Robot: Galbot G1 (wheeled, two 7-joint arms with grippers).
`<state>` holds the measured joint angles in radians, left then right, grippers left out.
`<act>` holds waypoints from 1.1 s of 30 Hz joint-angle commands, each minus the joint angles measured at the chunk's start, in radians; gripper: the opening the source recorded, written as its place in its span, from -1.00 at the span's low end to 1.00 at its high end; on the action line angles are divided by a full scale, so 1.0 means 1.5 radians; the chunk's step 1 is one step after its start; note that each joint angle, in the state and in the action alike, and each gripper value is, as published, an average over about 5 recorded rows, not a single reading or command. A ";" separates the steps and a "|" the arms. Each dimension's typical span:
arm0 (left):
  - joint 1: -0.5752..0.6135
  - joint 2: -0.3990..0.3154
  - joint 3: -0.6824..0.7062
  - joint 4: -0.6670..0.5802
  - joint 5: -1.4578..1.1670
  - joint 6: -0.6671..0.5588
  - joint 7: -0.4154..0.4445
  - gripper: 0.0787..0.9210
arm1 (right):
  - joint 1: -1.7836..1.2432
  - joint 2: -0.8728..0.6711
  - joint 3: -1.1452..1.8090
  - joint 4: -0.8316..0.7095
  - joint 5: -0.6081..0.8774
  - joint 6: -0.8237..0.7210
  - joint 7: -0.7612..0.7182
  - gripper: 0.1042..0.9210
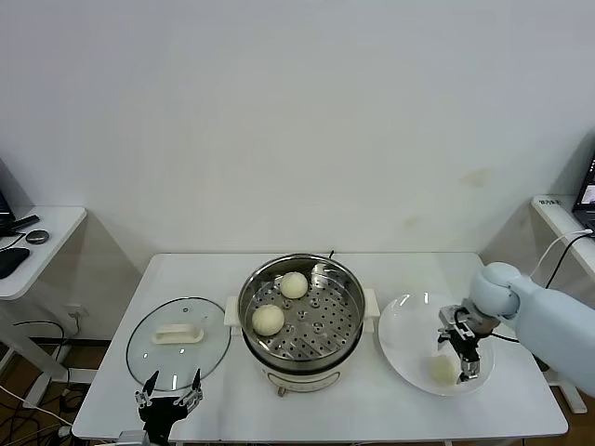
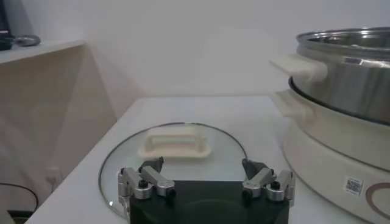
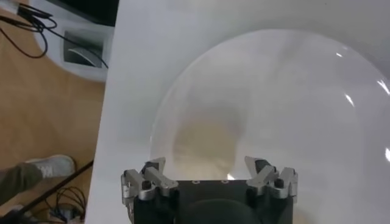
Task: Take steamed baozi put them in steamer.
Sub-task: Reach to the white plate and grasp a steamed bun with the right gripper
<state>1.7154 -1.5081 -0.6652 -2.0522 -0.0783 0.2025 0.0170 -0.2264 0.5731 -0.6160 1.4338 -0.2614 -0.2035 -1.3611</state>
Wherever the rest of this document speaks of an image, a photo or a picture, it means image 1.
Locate white floor cable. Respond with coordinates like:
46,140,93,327
0,387,73,426

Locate tangled black floor cables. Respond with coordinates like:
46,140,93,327
0,399,61,446

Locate dark grey monitor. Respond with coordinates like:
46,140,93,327
0,157,34,238

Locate open dark laptop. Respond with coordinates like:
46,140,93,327
572,155,595,229

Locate white side desk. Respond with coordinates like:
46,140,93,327
0,205,99,410
531,193,595,414

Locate cream electric cooker base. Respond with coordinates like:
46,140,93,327
224,287,380,400

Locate black floor cable loop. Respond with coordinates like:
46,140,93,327
11,320,87,400

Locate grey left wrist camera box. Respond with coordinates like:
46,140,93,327
118,429,151,446

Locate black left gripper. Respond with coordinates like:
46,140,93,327
134,369,205,442

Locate white wall socket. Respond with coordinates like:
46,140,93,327
63,303,88,326

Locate glass lid with cream handle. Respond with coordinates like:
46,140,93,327
125,295,232,392

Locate white round plate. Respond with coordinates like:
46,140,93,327
377,291,496,397

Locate white steamed baozi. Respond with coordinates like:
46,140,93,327
427,354,459,387
251,304,285,337
279,271,309,300

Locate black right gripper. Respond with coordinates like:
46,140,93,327
435,326,484,385

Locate thin black desk cable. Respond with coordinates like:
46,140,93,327
0,230,25,252

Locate white laptop cable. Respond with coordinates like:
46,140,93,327
529,229,594,284

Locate white table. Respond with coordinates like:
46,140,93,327
72,252,569,442

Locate perforated steel steamer basket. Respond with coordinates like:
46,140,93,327
237,253,366,361

